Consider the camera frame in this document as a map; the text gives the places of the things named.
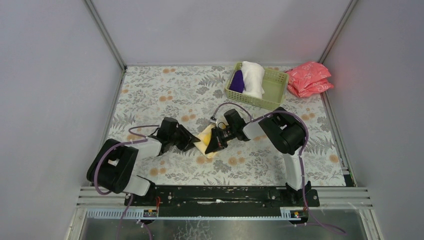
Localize yellow duck towel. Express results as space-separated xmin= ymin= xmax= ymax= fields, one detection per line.
xmin=194 ymin=123 xmax=217 ymax=159

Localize purple microfibre towel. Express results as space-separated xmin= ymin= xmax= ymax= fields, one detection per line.
xmin=228 ymin=70 xmax=245 ymax=93

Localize white towel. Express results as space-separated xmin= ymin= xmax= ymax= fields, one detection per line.
xmin=241 ymin=61 xmax=265 ymax=99

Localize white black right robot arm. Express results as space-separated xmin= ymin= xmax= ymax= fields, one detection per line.
xmin=204 ymin=107 xmax=309 ymax=191

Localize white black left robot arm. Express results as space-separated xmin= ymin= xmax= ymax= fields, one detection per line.
xmin=86 ymin=117 xmax=200 ymax=196

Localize green perforated plastic basket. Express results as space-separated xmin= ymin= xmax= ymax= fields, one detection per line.
xmin=224 ymin=62 xmax=290 ymax=110

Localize pink patterned plastic package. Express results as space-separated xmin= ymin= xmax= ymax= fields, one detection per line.
xmin=286 ymin=61 xmax=334 ymax=98

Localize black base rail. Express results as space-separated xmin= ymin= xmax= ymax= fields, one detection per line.
xmin=124 ymin=185 xmax=320 ymax=218

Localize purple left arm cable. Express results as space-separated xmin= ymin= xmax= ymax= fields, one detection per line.
xmin=93 ymin=124 xmax=160 ymax=240

